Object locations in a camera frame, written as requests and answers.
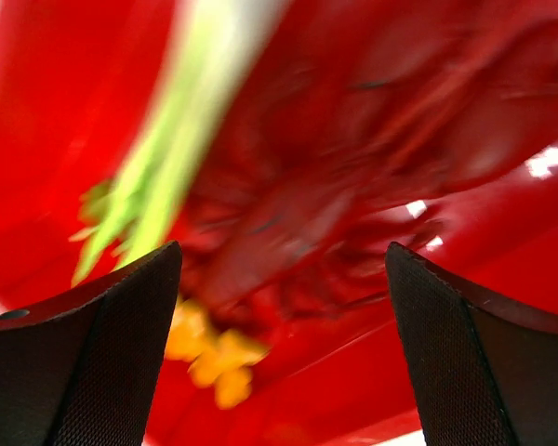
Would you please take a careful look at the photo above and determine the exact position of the yellow pasta pile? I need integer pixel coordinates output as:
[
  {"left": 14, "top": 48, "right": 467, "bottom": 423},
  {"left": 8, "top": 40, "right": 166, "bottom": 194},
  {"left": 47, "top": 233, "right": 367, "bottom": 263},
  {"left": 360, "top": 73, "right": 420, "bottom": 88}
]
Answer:
[{"left": 165, "top": 298, "right": 270, "bottom": 410}]

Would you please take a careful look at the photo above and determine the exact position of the red toy lobster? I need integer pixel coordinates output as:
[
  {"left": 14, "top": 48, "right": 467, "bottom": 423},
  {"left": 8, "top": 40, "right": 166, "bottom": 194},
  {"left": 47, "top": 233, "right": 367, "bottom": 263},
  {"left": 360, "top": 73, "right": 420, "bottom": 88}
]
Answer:
[{"left": 179, "top": 18, "right": 558, "bottom": 323}]

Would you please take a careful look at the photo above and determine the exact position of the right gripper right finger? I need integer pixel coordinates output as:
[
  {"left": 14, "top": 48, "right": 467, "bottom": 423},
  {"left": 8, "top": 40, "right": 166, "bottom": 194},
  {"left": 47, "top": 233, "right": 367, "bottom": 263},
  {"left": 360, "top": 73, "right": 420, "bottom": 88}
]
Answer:
[{"left": 385, "top": 243, "right": 558, "bottom": 445}]

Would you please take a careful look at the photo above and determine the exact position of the green white celery stalk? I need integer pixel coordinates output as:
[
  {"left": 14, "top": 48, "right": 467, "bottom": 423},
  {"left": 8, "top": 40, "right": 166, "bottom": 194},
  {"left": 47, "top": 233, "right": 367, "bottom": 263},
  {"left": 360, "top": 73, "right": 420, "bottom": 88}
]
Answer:
[{"left": 72, "top": 1, "right": 288, "bottom": 285}]

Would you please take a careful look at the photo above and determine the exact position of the red plastic tray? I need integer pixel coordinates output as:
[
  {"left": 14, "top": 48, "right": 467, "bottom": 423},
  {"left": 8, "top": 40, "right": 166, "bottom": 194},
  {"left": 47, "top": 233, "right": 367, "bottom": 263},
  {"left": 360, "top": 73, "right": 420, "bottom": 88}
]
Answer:
[{"left": 0, "top": 1, "right": 558, "bottom": 445}]

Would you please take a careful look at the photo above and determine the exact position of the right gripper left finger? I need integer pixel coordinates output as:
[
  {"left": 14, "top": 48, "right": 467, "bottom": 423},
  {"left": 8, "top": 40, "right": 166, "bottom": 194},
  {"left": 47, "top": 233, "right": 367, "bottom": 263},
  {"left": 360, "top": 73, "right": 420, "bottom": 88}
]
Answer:
[{"left": 0, "top": 242, "right": 182, "bottom": 445}]

